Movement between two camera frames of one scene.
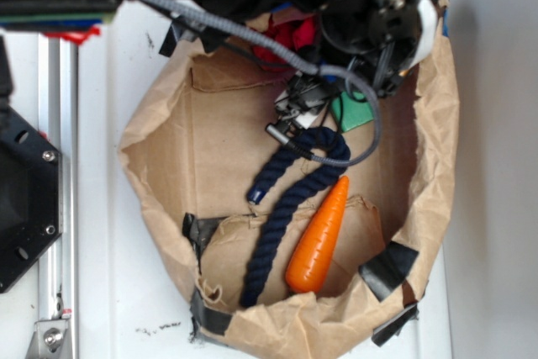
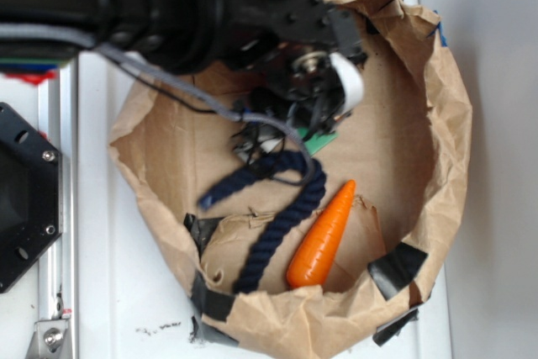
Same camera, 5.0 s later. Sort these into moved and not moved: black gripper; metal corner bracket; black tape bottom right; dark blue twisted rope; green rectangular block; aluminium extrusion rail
Moved: black gripper; green rectangular block; dark blue twisted rope
Not moved: aluminium extrusion rail; black tape bottom right; metal corner bracket
